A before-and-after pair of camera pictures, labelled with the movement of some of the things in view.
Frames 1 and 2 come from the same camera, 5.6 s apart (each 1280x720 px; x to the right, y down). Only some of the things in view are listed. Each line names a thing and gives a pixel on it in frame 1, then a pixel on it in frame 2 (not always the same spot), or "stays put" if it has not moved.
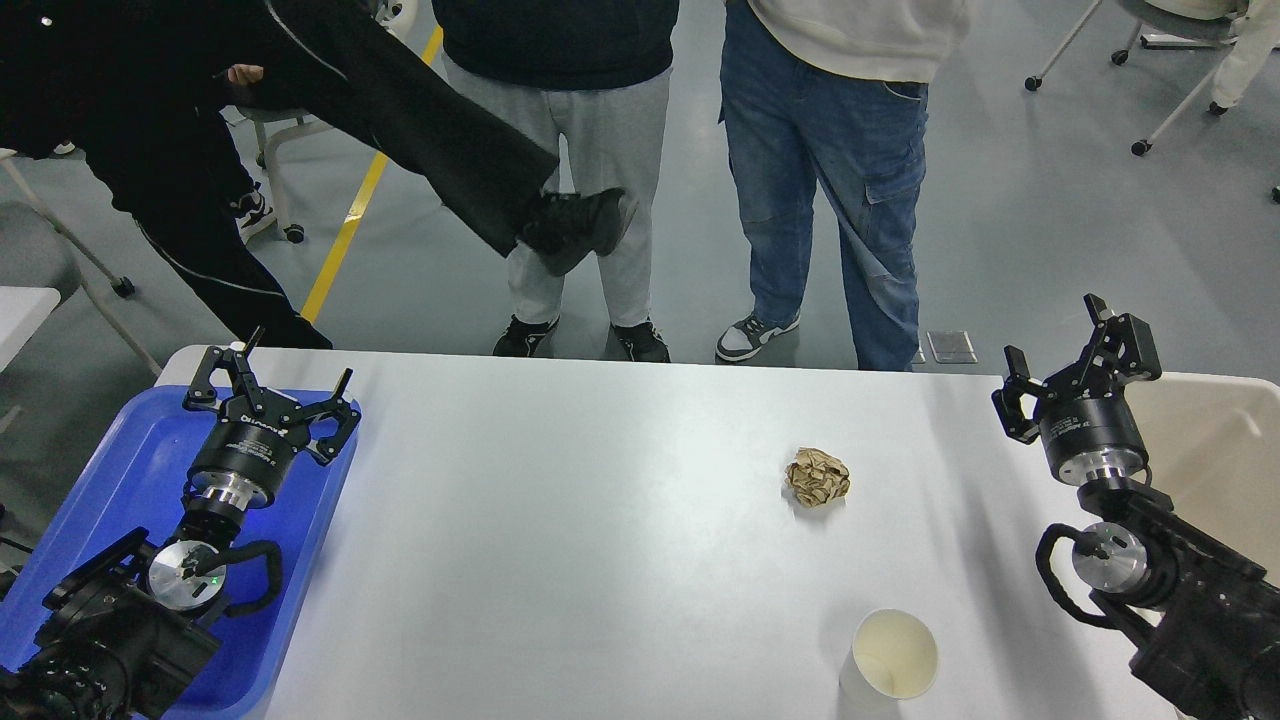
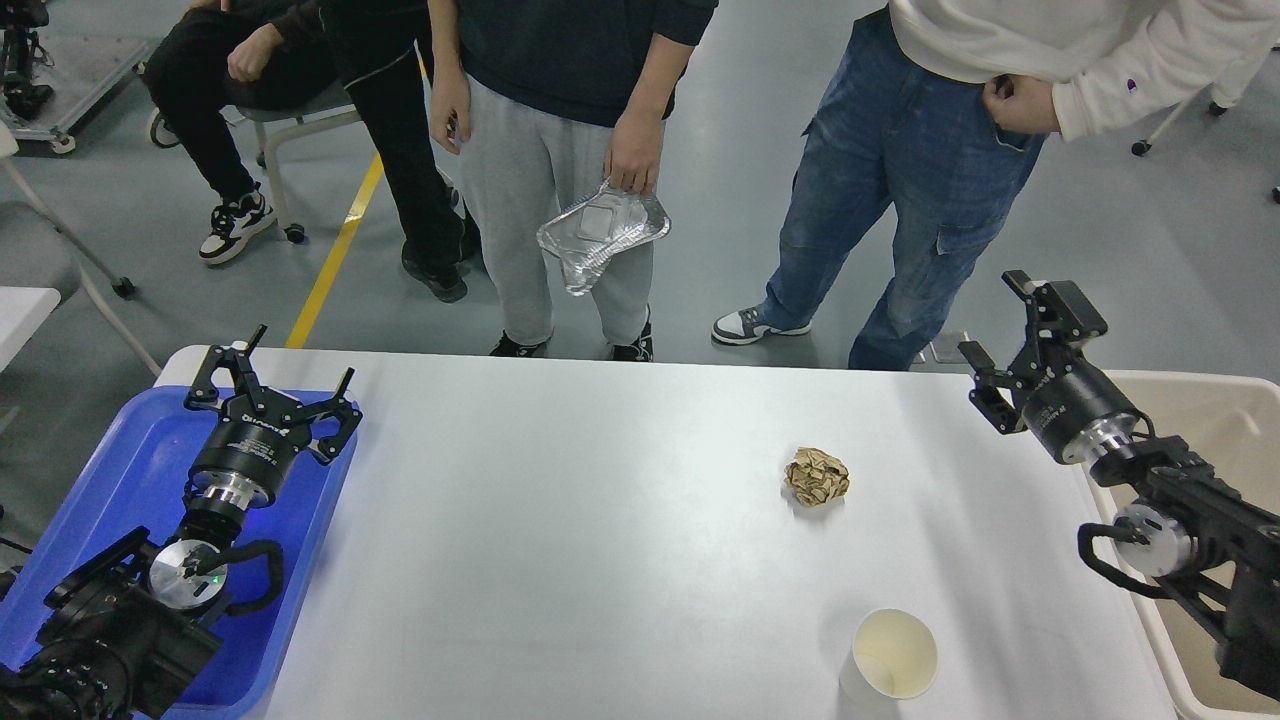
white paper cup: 892,657 stays put
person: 833,94 -> 940,113
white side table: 23,310 stays put
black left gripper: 243,456 stays put
